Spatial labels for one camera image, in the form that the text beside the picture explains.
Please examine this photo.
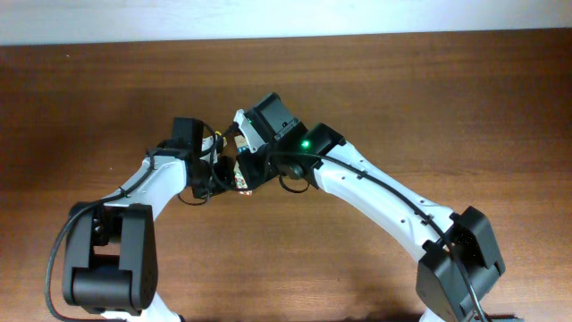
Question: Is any leaf picture wooden block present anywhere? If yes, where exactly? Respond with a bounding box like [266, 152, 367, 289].
[233, 162, 252, 196]

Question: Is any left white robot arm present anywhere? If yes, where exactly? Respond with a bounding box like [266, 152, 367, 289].
[51, 117, 223, 321]

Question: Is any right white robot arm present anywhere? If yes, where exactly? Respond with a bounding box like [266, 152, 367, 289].
[231, 93, 506, 321]

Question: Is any blue edged wooden block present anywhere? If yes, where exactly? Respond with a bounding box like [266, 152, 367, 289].
[234, 135, 249, 154]

